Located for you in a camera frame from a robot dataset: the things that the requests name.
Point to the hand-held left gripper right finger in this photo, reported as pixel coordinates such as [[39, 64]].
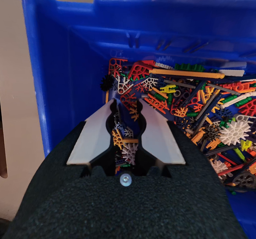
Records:
[[160, 143]]

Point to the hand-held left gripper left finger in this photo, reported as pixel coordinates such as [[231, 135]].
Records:
[[90, 143]]

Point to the blue plastic bin with tag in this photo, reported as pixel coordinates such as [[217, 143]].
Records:
[[80, 63]]

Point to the pile of colourful construction pieces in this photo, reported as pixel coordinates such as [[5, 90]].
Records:
[[200, 103]]

